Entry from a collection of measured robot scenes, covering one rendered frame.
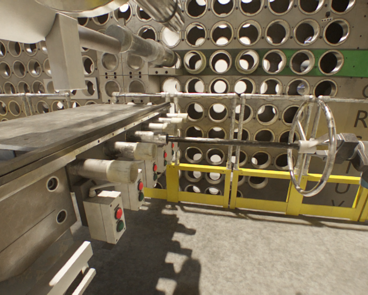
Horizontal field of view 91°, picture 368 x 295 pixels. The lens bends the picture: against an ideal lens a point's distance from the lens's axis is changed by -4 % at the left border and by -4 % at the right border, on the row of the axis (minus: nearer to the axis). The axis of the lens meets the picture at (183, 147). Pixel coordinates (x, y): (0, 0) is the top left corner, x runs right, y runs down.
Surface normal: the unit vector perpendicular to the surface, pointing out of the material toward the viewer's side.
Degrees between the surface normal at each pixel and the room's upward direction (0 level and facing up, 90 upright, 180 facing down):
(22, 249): 90
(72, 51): 90
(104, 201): 0
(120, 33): 90
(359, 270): 0
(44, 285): 0
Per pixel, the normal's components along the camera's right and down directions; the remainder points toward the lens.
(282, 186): -0.19, 0.32
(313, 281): 0.00, -0.95
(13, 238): 0.98, 0.07
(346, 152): -0.17, 0.74
